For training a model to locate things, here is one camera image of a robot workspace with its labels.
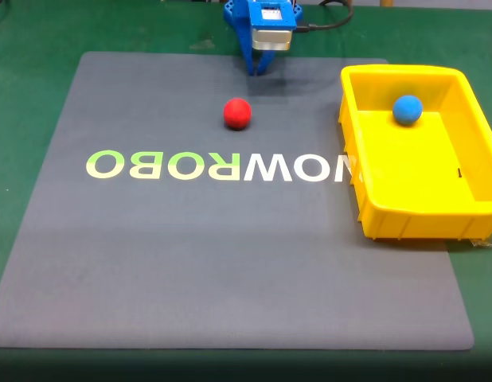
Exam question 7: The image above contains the yellow plastic bin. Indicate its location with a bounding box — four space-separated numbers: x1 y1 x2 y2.
338 64 492 242

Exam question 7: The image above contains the black cable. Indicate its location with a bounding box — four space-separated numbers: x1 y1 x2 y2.
295 0 355 34

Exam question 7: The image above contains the grey mat with NOWROBO print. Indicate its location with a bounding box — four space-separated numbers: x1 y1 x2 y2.
0 51 476 352

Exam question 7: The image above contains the blue ball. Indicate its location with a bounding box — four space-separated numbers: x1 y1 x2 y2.
392 95 424 127

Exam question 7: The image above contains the silver camera box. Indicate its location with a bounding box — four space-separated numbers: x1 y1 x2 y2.
251 25 293 53

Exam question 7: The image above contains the red ball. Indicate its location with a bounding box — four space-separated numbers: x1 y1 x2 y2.
223 97 253 131

